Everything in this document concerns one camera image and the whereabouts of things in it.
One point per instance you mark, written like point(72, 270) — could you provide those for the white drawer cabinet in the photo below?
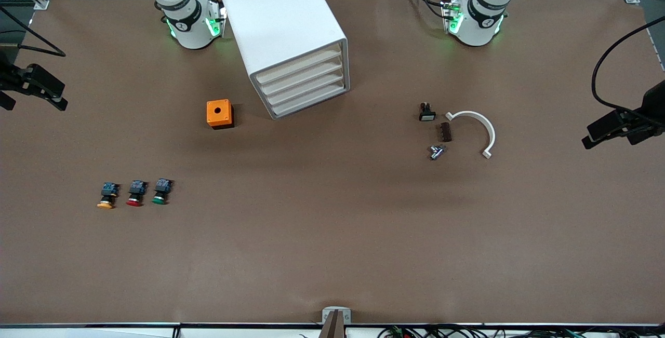
point(275, 16)

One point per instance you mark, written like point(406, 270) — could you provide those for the table edge rail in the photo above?
point(156, 324)

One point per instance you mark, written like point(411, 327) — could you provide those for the brown terminal block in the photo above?
point(444, 132)

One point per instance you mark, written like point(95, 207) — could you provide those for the orange button box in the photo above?
point(212, 117)

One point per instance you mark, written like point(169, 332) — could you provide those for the cream plastic drawer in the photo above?
point(298, 67)
point(311, 99)
point(304, 78)
point(327, 82)

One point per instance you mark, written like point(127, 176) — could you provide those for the white curved clamp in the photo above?
point(491, 134)

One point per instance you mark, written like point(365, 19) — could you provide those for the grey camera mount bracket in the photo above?
point(326, 317)

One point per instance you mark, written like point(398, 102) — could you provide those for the table cover sheet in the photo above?
point(332, 244)

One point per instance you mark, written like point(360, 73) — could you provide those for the chrome pipe fitting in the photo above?
point(436, 152)

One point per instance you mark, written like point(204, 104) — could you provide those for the green push button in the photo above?
point(160, 200)

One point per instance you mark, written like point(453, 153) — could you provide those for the white square push button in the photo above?
point(427, 116)

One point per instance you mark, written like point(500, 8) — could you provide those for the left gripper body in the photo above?
point(646, 118)

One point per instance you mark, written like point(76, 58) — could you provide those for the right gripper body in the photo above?
point(14, 79)

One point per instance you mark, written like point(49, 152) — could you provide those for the yellow push button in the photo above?
point(105, 204)

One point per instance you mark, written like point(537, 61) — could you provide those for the red push button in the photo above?
point(135, 202)

